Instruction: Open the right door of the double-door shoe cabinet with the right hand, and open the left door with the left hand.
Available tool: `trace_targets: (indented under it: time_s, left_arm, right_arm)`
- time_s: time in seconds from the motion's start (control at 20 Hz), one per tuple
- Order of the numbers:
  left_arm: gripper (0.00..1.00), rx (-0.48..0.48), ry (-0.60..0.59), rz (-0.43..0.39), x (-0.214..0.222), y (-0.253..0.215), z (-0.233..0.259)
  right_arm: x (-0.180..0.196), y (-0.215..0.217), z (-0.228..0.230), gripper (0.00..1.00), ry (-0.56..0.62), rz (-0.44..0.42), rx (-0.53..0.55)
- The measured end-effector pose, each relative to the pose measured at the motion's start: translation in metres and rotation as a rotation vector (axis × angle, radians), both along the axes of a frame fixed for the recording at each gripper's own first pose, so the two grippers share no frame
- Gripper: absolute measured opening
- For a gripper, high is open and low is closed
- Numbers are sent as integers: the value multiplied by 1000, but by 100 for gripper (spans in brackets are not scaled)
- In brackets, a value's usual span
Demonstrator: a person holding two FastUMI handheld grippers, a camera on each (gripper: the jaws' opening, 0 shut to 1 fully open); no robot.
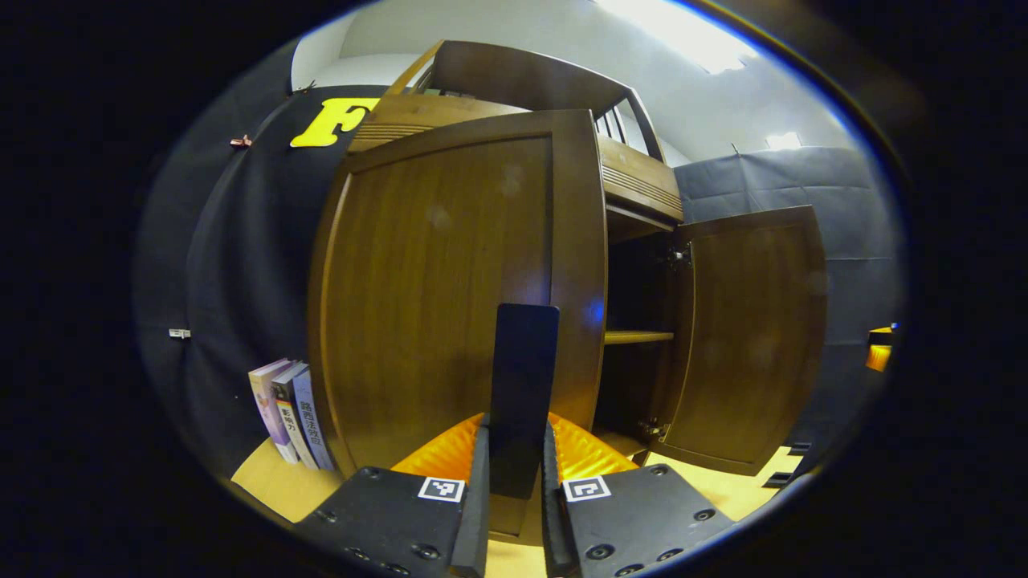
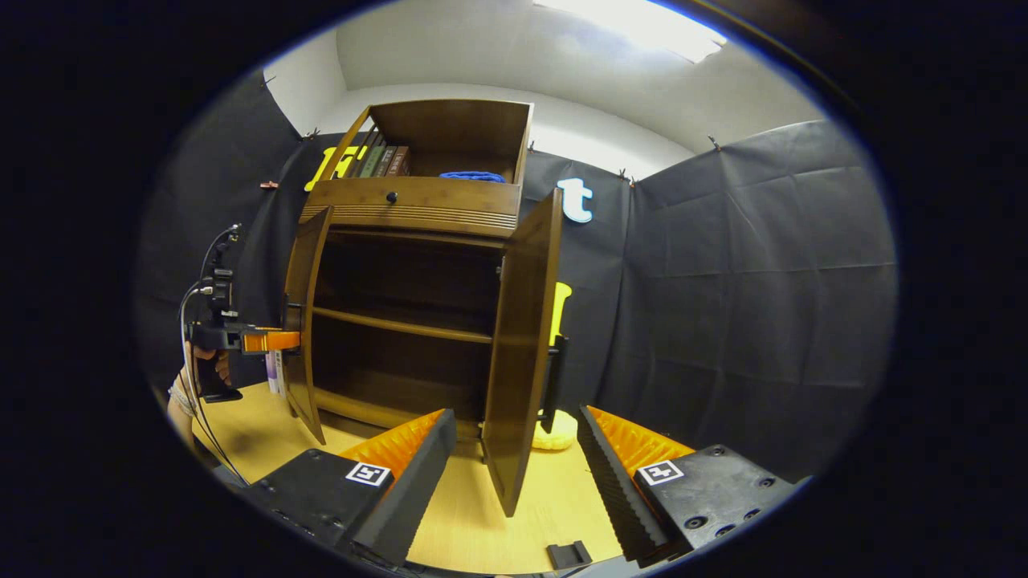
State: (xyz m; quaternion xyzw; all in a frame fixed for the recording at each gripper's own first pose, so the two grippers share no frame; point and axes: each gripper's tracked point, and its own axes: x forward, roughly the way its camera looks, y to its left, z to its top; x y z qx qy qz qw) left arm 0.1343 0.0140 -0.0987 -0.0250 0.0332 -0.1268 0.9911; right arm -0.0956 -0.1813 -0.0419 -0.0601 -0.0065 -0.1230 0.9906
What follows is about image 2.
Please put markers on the wooden double-door shoe cabinet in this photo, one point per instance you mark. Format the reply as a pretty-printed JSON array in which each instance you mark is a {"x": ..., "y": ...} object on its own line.
[{"x": 450, "y": 128}]

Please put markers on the reddish brown book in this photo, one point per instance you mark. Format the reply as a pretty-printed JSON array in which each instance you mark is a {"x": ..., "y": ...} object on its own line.
[{"x": 399, "y": 162}]

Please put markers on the ceiling light panel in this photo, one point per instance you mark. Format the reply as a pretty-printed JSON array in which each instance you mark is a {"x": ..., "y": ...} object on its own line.
[{"x": 642, "y": 24}]

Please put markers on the white purple book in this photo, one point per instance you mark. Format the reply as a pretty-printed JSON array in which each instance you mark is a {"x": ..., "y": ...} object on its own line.
[{"x": 275, "y": 373}]

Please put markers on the black backdrop cloth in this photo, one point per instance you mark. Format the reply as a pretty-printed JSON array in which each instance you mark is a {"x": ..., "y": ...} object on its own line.
[{"x": 763, "y": 305}]

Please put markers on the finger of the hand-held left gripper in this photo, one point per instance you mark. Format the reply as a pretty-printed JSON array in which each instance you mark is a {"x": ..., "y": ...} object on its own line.
[{"x": 269, "y": 340}]

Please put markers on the wooden cabinet drawer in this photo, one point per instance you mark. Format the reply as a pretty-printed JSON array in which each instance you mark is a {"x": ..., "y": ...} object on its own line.
[{"x": 450, "y": 205}]

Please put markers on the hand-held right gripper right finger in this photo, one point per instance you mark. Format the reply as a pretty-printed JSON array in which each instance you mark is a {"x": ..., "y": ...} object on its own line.
[{"x": 614, "y": 490}]

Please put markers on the wooden cabinet door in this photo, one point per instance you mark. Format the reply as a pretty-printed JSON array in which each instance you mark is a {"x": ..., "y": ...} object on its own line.
[
  {"x": 301, "y": 281},
  {"x": 518, "y": 337}
]

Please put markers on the blue cloth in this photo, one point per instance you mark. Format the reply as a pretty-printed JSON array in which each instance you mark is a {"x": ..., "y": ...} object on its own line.
[{"x": 472, "y": 176}]

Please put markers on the pale yellow soft toy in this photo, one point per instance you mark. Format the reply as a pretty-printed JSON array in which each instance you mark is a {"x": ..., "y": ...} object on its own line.
[{"x": 556, "y": 433}]

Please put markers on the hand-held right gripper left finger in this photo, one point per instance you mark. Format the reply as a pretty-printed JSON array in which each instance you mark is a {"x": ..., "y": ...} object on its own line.
[{"x": 409, "y": 498}]

